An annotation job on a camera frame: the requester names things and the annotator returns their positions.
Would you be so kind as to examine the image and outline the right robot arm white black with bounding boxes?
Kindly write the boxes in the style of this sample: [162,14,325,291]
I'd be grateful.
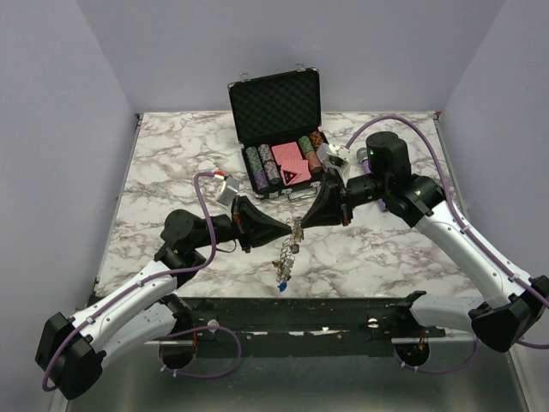
[301,132,548,353]

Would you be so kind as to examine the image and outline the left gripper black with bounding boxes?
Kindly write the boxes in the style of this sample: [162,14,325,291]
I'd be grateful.
[191,195,293,253]

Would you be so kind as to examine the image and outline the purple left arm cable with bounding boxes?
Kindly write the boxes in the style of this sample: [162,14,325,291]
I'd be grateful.
[41,171,242,392]

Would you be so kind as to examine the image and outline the key with black tag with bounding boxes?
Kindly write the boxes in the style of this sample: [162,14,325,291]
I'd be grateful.
[292,226,305,243]

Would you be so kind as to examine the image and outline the pink playing card deck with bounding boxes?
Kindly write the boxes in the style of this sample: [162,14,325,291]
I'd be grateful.
[271,142,311,186]

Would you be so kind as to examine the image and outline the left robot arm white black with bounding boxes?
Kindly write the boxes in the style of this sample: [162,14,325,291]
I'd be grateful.
[35,196,291,400]

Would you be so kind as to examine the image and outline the purple glitter toy microphone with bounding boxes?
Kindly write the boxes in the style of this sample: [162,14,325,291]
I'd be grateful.
[356,148,387,212]

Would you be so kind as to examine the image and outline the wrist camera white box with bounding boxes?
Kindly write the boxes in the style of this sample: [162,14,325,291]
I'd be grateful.
[317,142,353,185]
[214,171,240,207]

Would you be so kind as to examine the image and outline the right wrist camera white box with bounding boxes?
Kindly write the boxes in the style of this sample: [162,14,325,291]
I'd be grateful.
[317,142,353,185]

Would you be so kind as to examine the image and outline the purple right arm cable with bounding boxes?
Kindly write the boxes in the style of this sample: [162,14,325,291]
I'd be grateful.
[347,114,549,374]

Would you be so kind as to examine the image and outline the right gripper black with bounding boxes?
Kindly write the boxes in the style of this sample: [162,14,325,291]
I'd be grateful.
[300,167,389,228]

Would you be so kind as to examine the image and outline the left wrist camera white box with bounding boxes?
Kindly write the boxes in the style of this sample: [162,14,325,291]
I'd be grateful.
[214,171,240,207]

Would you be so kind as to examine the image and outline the silver disc keyring holder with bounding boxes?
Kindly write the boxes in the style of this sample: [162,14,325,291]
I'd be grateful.
[273,217,303,287]

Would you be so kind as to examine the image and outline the black poker chip case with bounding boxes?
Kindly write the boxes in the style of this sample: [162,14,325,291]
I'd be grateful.
[227,68,328,201]

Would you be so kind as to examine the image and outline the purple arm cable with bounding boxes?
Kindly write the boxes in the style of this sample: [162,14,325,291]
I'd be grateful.
[41,171,242,392]
[347,114,549,374]

